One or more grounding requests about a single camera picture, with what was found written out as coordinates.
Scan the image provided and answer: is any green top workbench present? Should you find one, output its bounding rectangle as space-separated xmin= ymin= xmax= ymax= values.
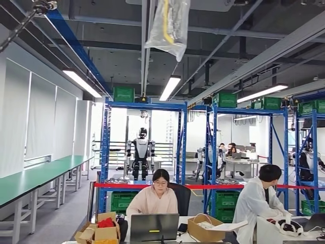
xmin=0 ymin=161 xmax=67 ymax=244
xmin=54 ymin=155 xmax=95 ymax=193

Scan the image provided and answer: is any grey laptop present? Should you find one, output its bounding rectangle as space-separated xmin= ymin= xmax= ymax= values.
xmin=130 ymin=213 xmax=179 ymax=242

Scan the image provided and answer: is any black office chair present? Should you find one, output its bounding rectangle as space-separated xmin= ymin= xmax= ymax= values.
xmin=167 ymin=182 xmax=192 ymax=217

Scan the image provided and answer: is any blue steel rack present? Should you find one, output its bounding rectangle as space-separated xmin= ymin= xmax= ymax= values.
xmin=203 ymin=104 xmax=290 ymax=216
xmin=294 ymin=109 xmax=325 ymax=216
xmin=97 ymin=98 xmax=188 ymax=215

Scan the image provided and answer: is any long ceiling light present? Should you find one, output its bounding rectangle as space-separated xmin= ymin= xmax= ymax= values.
xmin=238 ymin=84 xmax=289 ymax=104
xmin=63 ymin=69 xmax=102 ymax=99
xmin=159 ymin=75 xmax=181 ymax=102

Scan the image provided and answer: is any black drag chain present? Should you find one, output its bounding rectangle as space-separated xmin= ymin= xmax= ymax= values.
xmin=0 ymin=0 xmax=57 ymax=53

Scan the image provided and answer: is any blue overhead beam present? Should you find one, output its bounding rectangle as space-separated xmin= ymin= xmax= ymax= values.
xmin=45 ymin=9 xmax=112 ymax=98

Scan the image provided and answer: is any clear plastic bag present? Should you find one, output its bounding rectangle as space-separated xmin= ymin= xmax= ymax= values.
xmin=145 ymin=0 xmax=191 ymax=63

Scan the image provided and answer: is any black upright panel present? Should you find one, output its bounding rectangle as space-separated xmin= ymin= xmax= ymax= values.
xmin=87 ymin=181 xmax=95 ymax=223

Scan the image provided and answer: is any black laptop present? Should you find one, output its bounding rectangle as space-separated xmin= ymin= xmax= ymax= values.
xmin=303 ymin=213 xmax=325 ymax=233

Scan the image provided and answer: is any grey ceiling cable tray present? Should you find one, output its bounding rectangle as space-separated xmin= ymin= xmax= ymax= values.
xmin=266 ymin=79 xmax=325 ymax=99
xmin=188 ymin=13 xmax=325 ymax=107

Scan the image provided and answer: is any white office desk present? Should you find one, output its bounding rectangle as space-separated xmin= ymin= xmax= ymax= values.
xmin=225 ymin=156 xmax=257 ymax=179

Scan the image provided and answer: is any open cardboard box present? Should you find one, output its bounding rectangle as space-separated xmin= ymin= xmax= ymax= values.
xmin=74 ymin=211 xmax=121 ymax=244

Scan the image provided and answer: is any white VR headset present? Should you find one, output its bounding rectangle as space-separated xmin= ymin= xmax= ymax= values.
xmin=274 ymin=215 xmax=305 ymax=237

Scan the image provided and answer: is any red barrier belt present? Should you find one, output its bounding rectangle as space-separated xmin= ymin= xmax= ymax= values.
xmin=94 ymin=182 xmax=325 ymax=191

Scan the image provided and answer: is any white foam strip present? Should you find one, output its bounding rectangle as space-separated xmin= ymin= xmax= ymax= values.
xmin=198 ymin=220 xmax=249 ymax=232

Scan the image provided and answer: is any white roller blind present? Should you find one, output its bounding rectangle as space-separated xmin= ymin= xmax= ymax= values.
xmin=54 ymin=86 xmax=77 ymax=157
xmin=0 ymin=59 xmax=31 ymax=178
xmin=26 ymin=72 xmax=57 ymax=161

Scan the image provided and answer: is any grey hoist rail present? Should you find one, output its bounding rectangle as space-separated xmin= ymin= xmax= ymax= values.
xmin=140 ymin=0 xmax=156 ymax=98

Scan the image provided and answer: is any white black humanoid robot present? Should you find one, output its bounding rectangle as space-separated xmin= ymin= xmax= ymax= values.
xmin=195 ymin=146 xmax=226 ymax=179
xmin=292 ymin=138 xmax=325 ymax=199
xmin=126 ymin=128 xmax=156 ymax=181

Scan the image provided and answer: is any red cloth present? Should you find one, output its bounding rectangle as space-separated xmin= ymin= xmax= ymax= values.
xmin=97 ymin=218 xmax=115 ymax=229

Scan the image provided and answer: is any yellow cable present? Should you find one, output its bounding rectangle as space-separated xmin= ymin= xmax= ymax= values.
xmin=164 ymin=0 xmax=176 ymax=44

